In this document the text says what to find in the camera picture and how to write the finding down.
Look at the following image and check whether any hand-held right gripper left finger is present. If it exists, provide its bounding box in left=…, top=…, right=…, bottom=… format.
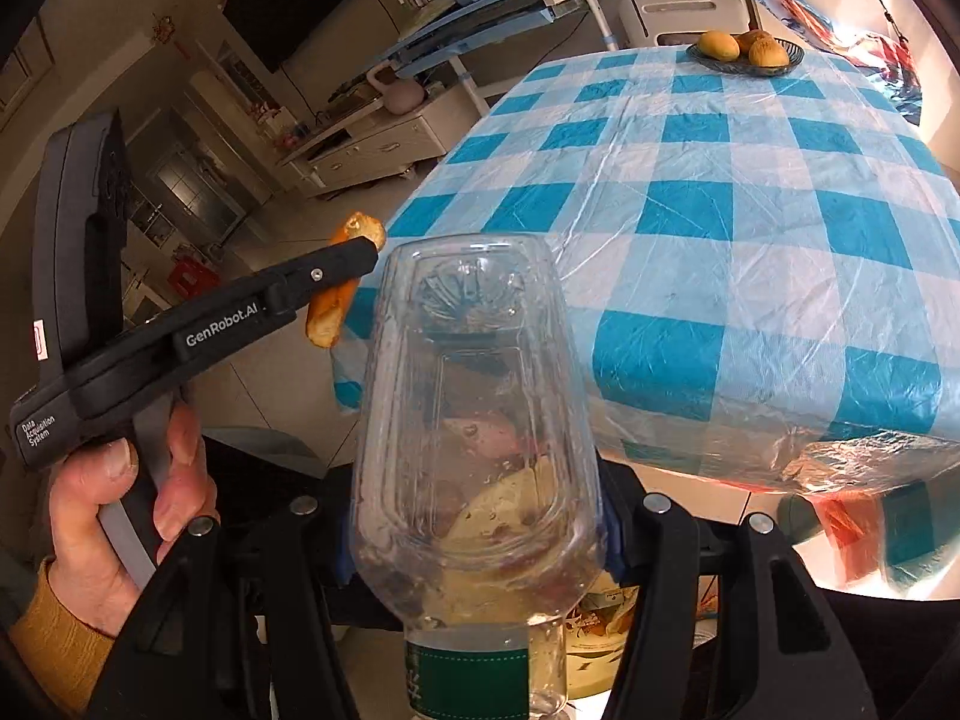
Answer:
left=88, top=493, right=361, bottom=720

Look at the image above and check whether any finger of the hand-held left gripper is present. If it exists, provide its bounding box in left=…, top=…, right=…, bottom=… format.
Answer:
left=262, top=236, right=380, bottom=315

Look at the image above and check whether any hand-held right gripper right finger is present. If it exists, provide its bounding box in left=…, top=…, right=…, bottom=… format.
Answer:
left=600, top=491, right=860, bottom=720

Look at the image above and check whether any yellow plastic basin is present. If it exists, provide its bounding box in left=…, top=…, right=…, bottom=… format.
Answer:
left=442, top=457, right=721, bottom=703

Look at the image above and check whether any clear plastic bottle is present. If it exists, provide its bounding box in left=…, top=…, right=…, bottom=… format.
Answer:
left=349, top=234, right=609, bottom=720

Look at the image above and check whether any person's left forearm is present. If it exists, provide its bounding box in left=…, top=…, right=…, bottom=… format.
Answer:
left=0, top=559, right=117, bottom=718

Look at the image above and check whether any person's left hand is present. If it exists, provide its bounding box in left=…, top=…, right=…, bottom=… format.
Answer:
left=46, top=399, right=220, bottom=638

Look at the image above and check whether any red plastic stool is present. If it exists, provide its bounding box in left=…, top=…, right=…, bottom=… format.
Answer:
left=169, top=251, right=223, bottom=298

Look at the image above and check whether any white television cabinet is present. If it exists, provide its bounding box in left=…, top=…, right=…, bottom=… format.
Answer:
left=277, top=86, right=467, bottom=193

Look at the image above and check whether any pink kettlebell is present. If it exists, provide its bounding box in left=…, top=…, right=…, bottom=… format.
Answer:
left=366, top=66, right=425, bottom=116

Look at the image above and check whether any blue adjustable study desk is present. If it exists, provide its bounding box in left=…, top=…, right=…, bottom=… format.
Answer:
left=367, top=0, right=625, bottom=121

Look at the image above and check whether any blue white checkered tablecloth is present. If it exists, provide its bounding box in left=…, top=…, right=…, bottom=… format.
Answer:
left=330, top=45, right=960, bottom=497

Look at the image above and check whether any dark glass fruit bowl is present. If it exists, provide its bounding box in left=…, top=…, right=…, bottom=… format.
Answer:
left=686, top=37, right=806, bottom=78

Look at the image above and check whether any smooth yellow mango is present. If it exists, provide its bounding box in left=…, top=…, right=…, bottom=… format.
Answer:
left=697, top=30, right=742, bottom=63

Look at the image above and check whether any colourful printed cloth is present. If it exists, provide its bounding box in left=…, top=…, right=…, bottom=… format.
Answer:
left=701, top=0, right=924, bottom=125

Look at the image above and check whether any red wall ornament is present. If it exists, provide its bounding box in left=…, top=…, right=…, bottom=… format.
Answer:
left=150, top=11, right=189, bottom=62

